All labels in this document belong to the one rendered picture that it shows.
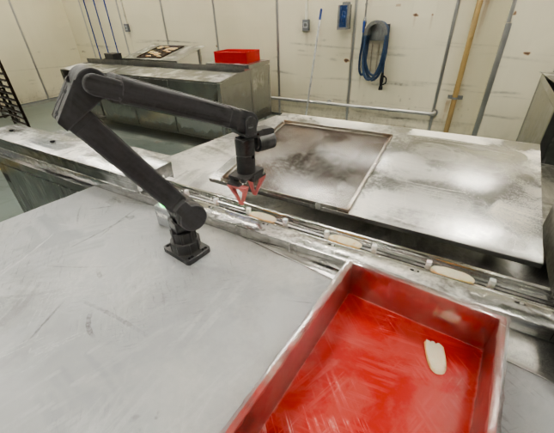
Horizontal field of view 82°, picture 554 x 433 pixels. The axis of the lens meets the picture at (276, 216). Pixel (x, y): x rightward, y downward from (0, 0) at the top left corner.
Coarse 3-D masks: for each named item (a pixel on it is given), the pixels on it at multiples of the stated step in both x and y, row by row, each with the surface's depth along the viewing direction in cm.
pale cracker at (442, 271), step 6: (432, 270) 80; (438, 270) 80; (444, 270) 79; (450, 270) 79; (450, 276) 78; (456, 276) 77; (462, 276) 77; (468, 276) 77; (468, 282) 76; (474, 282) 76
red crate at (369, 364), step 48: (336, 336) 68; (384, 336) 68; (432, 336) 68; (336, 384) 60; (384, 384) 59; (432, 384) 59; (288, 432) 53; (336, 432) 53; (384, 432) 53; (432, 432) 52
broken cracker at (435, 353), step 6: (426, 342) 66; (432, 342) 65; (426, 348) 65; (432, 348) 64; (438, 348) 64; (426, 354) 64; (432, 354) 63; (438, 354) 63; (444, 354) 63; (432, 360) 62; (438, 360) 62; (444, 360) 62; (432, 366) 61; (438, 366) 61; (444, 366) 61; (438, 372) 60; (444, 372) 61
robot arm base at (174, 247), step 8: (184, 232) 90; (192, 232) 90; (176, 240) 89; (184, 240) 89; (192, 240) 91; (168, 248) 94; (176, 248) 90; (184, 248) 90; (192, 248) 91; (200, 248) 94; (208, 248) 94; (176, 256) 92; (184, 256) 91; (192, 256) 91; (200, 256) 92
